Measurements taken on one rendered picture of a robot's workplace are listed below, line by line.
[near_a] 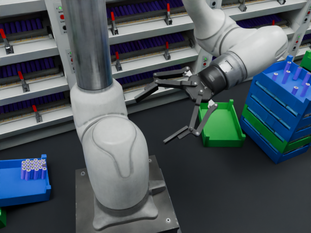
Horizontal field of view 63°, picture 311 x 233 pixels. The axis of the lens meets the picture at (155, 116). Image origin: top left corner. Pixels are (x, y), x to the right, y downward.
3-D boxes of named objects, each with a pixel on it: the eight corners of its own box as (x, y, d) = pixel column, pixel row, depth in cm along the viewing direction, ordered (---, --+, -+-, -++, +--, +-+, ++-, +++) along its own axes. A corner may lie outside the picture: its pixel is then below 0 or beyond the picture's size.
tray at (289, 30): (290, 38, 162) (304, 20, 150) (210, 56, 144) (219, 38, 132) (272, 17, 170) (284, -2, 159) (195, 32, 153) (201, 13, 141)
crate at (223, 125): (242, 147, 131) (246, 136, 126) (203, 146, 131) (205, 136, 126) (230, 109, 153) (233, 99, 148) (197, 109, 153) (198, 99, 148)
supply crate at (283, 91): (337, 103, 107) (346, 88, 102) (301, 116, 101) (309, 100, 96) (284, 68, 127) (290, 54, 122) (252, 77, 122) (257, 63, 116)
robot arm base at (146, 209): (172, 215, 72) (173, 204, 68) (93, 232, 68) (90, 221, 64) (158, 166, 85) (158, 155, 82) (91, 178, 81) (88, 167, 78)
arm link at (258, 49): (250, 89, 67) (220, 70, 76) (296, 59, 68) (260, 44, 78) (246, 56, 60) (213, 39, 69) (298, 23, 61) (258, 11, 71)
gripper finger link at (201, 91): (196, 93, 68) (202, 95, 67) (187, 133, 65) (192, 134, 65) (198, 88, 64) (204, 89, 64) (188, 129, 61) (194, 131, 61)
